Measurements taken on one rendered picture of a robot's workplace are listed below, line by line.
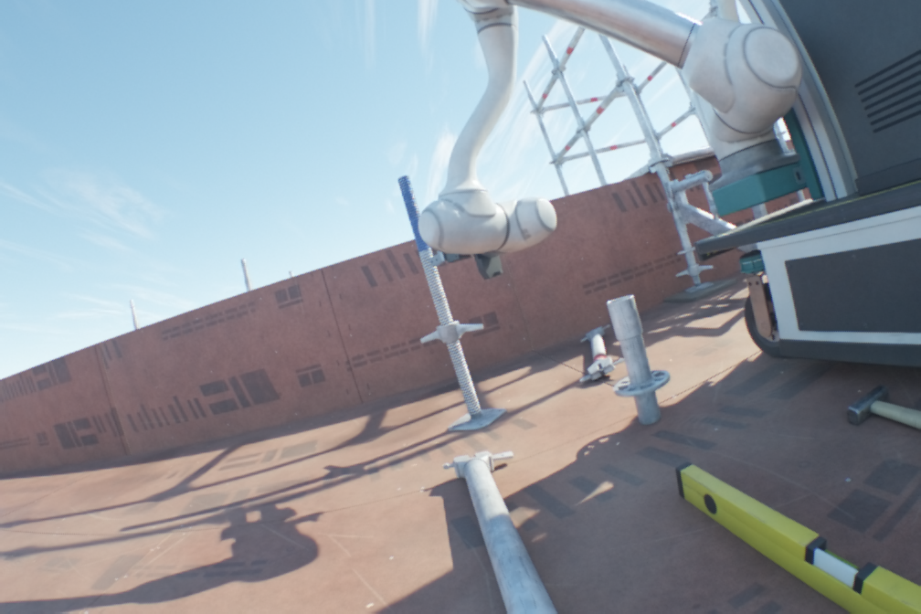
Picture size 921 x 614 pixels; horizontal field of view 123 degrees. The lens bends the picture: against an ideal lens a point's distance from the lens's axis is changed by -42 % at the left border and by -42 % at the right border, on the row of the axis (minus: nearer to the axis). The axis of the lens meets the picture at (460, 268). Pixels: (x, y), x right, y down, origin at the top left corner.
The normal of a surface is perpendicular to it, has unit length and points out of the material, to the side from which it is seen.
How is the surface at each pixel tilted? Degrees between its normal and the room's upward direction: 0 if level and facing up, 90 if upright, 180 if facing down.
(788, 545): 90
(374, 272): 90
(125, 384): 90
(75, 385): 90
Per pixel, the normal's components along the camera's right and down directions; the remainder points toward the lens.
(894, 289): -0.95, 0.29
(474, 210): 0.51, -0.18
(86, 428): 0.07, -0.08
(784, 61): -0.28, 0.10
